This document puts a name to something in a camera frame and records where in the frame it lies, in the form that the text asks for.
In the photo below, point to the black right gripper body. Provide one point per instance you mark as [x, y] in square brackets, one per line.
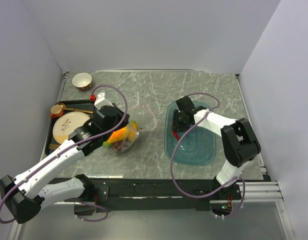
[179, 121]

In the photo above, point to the red chili pepper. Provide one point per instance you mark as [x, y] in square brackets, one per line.
[176, 133]

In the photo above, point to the orange green mango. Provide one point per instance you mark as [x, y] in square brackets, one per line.
[116, 136]

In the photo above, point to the dark red apple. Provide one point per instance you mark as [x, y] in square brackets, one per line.
[119, 146]

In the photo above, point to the clear zip top bag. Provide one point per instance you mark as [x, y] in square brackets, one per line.
[145, 119]

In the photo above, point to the yellow orange mango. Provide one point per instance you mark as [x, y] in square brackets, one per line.
[133, 131]

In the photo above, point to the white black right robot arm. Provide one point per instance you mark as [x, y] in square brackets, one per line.
[239, 141]

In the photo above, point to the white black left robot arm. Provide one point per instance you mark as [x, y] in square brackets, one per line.
[27, 193]

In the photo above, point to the black rectangular tray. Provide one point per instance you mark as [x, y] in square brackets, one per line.
[84, 104]

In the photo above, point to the translucent blue plastic container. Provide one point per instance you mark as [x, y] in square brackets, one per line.
[199, 147]

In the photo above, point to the cream plate with leaf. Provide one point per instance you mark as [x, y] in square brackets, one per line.
[66, 124]

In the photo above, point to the gold spoon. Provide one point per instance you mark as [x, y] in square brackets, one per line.
[64, 107]

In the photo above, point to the white bowl brown outside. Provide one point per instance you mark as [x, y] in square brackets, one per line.
[82, 81]

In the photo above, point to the small orange cup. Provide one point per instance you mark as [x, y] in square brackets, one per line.
[56, 111]

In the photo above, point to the gold fork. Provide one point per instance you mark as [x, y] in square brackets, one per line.
[53, 146]

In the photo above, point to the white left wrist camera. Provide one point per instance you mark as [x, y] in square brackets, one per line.
[102, 100]

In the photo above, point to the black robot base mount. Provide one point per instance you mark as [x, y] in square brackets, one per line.
[199, 203]

